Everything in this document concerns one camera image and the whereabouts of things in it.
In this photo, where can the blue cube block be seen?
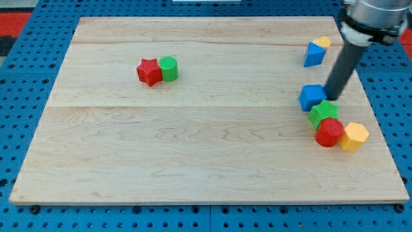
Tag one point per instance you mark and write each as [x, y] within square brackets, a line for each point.
[311, 95]

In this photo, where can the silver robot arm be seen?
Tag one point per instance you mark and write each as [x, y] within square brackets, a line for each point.
[374, 21]

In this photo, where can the wooden board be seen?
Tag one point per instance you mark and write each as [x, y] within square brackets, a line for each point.
[228, 131]

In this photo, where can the green cylinder block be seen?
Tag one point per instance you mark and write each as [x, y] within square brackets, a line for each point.
[169, 68]

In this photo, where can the red star block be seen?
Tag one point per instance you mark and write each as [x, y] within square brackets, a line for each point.
[149, 72]

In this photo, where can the green star block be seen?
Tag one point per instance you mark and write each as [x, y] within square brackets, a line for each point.
[321, 111]

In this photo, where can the red cylinder block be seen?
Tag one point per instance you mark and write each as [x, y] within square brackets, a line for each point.
[329, 132]

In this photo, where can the blue triangular prism block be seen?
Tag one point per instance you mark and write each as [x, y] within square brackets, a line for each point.
[314, 55]

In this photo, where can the yellow heart block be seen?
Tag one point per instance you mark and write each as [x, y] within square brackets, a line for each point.
[323, 42]

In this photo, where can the yellow hexagon block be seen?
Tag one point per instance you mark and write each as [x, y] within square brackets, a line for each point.
[354, 136]

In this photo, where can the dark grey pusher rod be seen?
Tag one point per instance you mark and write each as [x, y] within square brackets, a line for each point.
[342, 70]

